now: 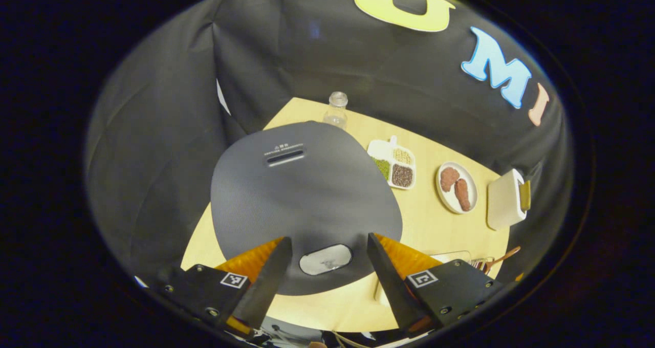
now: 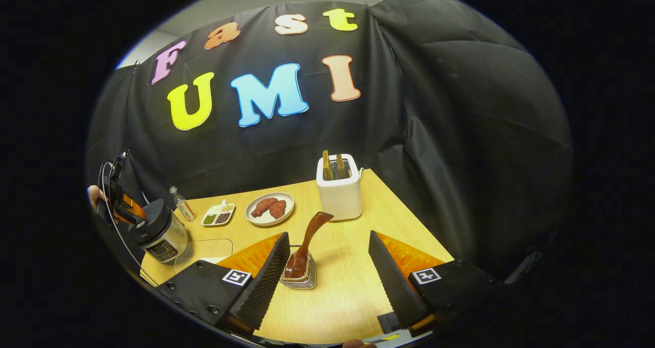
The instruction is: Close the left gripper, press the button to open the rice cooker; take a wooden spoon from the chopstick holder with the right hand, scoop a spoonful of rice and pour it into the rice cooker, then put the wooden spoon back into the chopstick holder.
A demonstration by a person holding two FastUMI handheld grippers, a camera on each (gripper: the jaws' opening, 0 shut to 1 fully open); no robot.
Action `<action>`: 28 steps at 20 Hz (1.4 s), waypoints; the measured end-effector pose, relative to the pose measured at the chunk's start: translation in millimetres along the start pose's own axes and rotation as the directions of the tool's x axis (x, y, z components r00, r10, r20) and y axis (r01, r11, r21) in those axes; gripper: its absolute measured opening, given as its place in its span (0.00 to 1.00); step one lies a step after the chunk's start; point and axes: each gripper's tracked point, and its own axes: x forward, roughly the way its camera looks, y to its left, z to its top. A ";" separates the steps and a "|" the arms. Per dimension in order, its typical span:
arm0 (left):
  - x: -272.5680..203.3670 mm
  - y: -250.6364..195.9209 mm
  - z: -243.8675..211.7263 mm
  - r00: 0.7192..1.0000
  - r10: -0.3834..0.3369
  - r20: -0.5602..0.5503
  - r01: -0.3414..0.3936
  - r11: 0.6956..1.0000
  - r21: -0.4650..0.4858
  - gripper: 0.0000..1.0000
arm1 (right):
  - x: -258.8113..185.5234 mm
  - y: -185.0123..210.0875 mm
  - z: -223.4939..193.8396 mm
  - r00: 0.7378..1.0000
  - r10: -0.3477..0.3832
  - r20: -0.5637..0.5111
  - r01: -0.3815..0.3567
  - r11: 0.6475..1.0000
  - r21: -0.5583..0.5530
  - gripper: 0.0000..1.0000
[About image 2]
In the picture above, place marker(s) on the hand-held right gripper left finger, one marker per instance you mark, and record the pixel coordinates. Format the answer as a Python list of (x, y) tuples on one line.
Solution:
[(263, 286)]

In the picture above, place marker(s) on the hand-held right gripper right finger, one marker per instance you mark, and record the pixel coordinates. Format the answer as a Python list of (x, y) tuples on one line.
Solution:
[(391, 281)]

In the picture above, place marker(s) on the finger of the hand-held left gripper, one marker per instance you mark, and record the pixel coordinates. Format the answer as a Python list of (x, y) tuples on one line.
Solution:
[(134, 207)]

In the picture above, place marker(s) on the grey rice cooker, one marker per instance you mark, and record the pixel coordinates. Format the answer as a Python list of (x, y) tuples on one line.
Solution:
[(161, 235)]

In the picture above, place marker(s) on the brown wooden spoon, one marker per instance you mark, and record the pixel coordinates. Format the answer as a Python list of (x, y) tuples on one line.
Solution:
[(307, 240)]

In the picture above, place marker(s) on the clear plastic rice container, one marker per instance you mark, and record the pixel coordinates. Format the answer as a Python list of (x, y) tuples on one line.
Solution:
[(204, 251)]

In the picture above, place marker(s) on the small glass bottle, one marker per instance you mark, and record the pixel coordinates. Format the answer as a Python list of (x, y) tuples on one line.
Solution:
[(183, 207)]

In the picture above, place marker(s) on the white round plate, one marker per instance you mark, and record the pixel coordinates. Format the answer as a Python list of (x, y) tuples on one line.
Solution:
[(266, 221)]

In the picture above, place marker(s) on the red meat piece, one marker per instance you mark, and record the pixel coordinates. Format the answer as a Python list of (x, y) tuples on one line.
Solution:
[(278, 210), (263, 206)]

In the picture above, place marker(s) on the white divided grain dish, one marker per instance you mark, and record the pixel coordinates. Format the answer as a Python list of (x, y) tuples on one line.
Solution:
[(219, 214)]

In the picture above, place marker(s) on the white toaster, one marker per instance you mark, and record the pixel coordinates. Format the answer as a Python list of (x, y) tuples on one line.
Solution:
[(340, 199)]

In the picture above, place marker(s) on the brown toast slice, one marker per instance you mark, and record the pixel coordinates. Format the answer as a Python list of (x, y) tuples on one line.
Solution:
[(341, 166), (327, 166)]

